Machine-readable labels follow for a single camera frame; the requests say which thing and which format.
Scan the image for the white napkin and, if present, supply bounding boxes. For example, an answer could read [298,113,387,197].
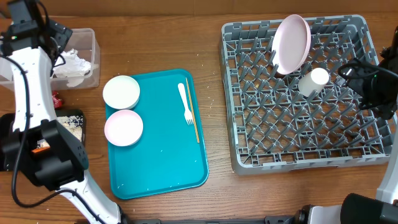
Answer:
[53,49,91,88]

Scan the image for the white plastic cup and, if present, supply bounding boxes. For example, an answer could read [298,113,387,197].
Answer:
[298,68,330,97]

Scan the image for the red snack wrapper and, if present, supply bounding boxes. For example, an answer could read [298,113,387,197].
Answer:
[52,91,63,109]

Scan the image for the white bowl with food scraps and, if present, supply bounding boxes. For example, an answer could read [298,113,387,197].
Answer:
[103,75,141,110]

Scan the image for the pink round plate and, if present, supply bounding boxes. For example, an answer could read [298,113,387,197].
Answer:
[272,14,311,75]

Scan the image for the pink bowl with food scraps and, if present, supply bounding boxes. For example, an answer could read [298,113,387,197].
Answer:
[104,110,144,147]

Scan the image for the wooden chopstick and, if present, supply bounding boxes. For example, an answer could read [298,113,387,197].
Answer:
[185,78,200,144]

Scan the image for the white plastic fork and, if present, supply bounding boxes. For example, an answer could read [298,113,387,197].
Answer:
[178,83,193,125]

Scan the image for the orange carrot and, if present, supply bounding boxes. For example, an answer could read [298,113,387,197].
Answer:
[32,147,50,154]

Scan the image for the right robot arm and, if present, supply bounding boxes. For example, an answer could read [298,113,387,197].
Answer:
[287,35,397,223]

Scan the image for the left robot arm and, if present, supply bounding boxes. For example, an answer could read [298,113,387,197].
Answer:
[1,1,128,223]

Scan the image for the grey dishwasher rack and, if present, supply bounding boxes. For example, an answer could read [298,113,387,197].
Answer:
[220,15,397,175]

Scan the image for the clear plastic bin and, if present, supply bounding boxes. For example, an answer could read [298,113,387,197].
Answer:
[9,28,101,90]

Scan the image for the spilled rice and scraps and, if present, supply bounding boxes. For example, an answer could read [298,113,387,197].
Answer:
[37,115,84,149]

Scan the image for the black plastic bin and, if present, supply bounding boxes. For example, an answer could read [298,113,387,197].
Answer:
[1,109,86,172]

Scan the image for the teal serving tray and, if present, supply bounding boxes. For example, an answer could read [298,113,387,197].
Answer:
[108,68,209,200]

